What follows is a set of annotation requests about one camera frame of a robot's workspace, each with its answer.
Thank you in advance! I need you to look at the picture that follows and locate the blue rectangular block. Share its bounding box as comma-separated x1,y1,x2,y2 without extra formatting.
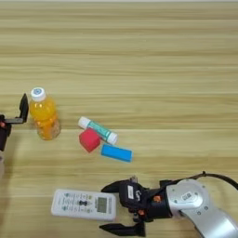
100,143,134,164

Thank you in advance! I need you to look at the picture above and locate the green white glue stick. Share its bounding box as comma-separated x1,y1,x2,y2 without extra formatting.
77,115,119,146

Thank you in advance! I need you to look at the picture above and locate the white remote control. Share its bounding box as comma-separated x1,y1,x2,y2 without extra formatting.
50,188,118,222

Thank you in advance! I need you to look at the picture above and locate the orange juice bottle white cap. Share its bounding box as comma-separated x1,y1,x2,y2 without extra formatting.
29,86,61,141

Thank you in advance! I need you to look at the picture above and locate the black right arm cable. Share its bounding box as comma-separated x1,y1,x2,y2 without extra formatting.
173,171,238,191

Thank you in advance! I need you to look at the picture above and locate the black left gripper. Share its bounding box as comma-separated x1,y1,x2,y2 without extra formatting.
0,92,30,152

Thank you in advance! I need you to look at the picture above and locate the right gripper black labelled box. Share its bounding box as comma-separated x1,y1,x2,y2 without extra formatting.
119,179,145,209

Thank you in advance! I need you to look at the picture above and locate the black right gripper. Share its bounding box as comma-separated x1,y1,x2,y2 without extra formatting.
99,178,173,238

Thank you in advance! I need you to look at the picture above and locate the red cube block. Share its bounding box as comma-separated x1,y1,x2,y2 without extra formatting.
78,127,101,153

